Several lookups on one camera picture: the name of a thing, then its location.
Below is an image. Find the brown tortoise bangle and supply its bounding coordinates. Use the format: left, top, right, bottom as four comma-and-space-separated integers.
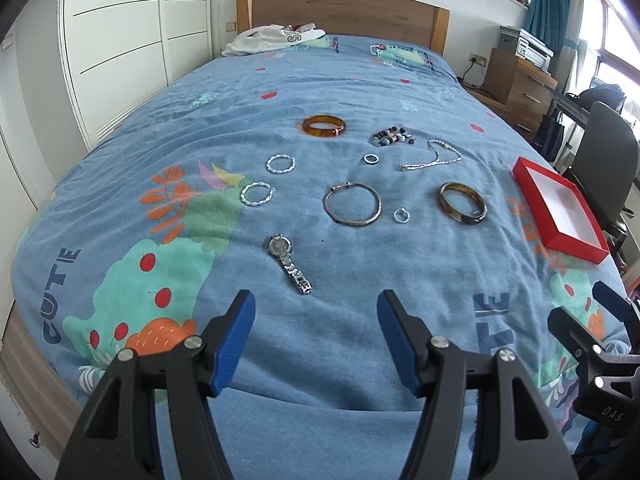
438, 182, 488, 226

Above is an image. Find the thin silver bangle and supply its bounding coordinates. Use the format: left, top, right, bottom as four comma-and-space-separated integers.
322, 182, 382, 228

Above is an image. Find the silver chain necklace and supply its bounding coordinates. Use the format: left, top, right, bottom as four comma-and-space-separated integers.
399, 138, 463, 172

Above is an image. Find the silver wristwatch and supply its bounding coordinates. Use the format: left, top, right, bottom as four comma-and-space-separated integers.
268, 234, 312, 295

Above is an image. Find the dark beaded charm bracelet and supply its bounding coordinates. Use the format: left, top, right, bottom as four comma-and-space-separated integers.
371, 123, 418, 149

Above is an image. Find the twisted silver hoop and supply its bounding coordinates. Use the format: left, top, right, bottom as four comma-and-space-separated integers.
265, 154, 296, 174
240, 182, 276, 207

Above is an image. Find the amber bangle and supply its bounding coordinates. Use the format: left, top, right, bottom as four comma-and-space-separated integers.
302, 115, 346, 138

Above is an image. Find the red jewelry box tray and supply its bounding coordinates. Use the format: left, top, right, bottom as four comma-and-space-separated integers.
512, 157, 608, 264

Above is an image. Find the dark grey chair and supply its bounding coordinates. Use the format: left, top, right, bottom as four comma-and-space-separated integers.
562, 101, 639, 256

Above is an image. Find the navy tote bag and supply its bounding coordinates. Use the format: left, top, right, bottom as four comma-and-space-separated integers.
534, 110, 565, 162

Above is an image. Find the dark backpack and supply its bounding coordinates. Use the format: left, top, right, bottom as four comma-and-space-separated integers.
577, 84, 626, 113

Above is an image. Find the wooden drawer chest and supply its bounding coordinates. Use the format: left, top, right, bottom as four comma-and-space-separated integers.
466, 48, 558, 142

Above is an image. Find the white printer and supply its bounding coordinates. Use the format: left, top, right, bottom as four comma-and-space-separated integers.
498, 26, 554, 72

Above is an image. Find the blue patterned bed cover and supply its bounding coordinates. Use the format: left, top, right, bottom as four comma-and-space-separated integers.
12, 36, 629, 479

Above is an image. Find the teal curtain right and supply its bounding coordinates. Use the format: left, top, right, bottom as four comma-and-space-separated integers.
523, 0, 572, 54

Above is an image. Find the wooden headboard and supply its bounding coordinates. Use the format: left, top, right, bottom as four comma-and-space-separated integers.
235, 0, 450, 55

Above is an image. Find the white wardrobe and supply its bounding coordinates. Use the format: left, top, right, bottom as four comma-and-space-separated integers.
58, 0, 213, 148

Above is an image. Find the white garment on bed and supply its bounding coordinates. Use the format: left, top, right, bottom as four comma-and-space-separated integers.
221, 23, 326, 58

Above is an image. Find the wall socket with cable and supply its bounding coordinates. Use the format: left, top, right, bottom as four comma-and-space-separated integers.
458, 52, 488, 87

